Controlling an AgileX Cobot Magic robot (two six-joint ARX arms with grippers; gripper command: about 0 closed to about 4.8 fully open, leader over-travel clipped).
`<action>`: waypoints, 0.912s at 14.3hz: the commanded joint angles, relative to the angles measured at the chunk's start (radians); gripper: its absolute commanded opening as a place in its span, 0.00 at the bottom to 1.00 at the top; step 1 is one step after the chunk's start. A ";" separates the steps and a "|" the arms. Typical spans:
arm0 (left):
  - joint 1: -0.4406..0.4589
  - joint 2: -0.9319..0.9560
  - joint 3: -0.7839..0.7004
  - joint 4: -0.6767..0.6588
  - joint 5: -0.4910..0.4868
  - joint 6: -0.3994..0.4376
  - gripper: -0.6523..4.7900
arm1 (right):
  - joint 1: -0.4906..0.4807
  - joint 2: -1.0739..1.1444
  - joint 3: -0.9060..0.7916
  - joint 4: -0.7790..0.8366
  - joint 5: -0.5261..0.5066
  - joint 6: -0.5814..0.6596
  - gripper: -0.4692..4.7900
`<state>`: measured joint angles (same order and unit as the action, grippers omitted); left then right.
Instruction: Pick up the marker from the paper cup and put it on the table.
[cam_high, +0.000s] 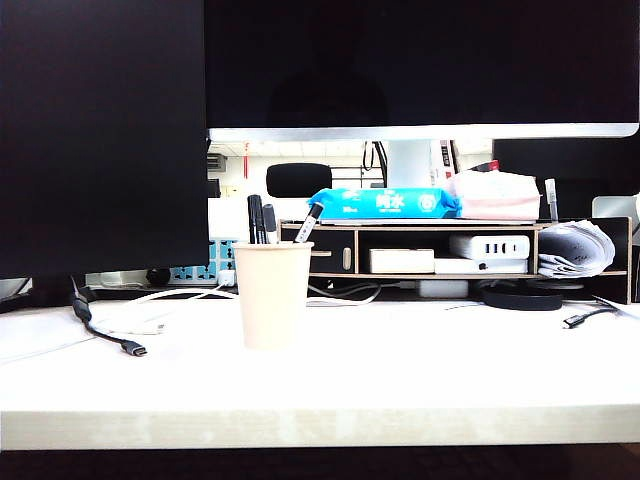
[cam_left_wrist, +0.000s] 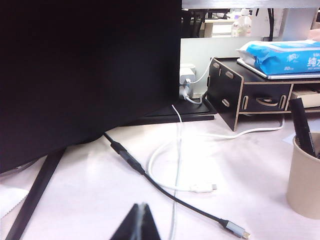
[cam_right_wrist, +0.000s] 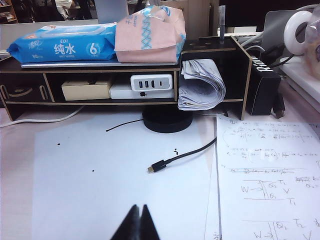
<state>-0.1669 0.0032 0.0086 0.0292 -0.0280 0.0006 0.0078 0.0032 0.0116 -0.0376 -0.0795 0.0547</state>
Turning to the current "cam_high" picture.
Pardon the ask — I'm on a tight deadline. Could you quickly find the black wooden desk organizer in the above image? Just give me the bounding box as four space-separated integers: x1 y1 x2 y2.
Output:
277 215 634 305

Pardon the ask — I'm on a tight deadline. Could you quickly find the black round base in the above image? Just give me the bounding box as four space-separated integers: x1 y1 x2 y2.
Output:
481 282 566 312

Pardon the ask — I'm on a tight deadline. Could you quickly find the white power adapter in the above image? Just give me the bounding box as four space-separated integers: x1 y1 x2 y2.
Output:
418 279 470 299

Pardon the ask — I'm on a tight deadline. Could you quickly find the thin white cable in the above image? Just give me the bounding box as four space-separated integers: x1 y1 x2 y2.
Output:
0 282 226 364

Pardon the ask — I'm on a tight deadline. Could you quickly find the flat white box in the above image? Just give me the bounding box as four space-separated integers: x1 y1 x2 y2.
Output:
433 257 530 275

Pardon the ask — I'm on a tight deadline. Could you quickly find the black cable small plug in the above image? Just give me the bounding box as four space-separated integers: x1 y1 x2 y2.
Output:
562 305 621 330

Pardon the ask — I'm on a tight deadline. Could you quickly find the black hanging cable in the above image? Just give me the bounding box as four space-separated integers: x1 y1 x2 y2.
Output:
362 140 389 174

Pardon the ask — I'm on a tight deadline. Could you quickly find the clear capped pen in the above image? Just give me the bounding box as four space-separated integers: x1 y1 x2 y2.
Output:
544 178 559 222

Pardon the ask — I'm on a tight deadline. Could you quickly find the beige paper cup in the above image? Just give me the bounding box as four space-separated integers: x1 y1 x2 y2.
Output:
232 241 315 350

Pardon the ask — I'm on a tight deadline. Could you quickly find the white charging hub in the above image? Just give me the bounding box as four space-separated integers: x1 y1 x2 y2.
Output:
448 234 531 261

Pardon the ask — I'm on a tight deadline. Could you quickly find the large black monitor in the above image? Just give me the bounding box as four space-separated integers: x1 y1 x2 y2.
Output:
0 0 210 314

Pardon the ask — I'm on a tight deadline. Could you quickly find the black chair headrest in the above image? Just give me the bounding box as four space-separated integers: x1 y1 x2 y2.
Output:
266 163 333 198

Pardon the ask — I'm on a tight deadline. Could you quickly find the cream rectangular box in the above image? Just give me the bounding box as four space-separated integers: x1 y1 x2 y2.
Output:
368 248 436 275

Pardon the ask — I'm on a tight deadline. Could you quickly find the blue socket power strip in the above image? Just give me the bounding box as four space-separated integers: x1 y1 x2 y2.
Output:
167 238 239 287

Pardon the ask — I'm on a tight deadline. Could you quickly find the black marker white print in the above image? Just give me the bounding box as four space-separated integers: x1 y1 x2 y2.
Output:
262 203 278 245
293 201 325 245
247 194 266 245

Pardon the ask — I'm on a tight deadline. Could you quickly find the dark flat panel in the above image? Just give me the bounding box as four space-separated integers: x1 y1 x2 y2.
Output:
492 138 640 221

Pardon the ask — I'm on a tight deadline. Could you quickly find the white red printed box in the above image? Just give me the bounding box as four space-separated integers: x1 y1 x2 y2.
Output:
438 139 464 182

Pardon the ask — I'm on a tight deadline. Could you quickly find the white monitor stand neck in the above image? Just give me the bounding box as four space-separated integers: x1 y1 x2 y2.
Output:
387 139 434 190

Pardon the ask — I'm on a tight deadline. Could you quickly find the black cable grey USB-C plug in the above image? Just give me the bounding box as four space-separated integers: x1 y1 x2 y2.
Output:
69 274 150 358

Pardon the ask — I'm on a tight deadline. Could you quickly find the wide monitor silver chin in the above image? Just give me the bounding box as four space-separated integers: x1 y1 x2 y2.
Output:
203 0 640 142

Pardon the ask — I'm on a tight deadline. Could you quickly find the pink tissue pack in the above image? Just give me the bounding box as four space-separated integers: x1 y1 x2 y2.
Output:
444 159 542 221

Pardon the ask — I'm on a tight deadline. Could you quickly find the blue wet wipes pack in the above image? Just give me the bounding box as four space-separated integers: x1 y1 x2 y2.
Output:
307 187 461 221

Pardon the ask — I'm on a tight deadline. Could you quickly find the silver grey device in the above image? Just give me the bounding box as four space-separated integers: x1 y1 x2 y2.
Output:
592 193 640 236

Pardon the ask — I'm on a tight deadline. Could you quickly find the thick white USB-C cable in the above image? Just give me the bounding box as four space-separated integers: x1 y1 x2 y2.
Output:
92 282 384 337

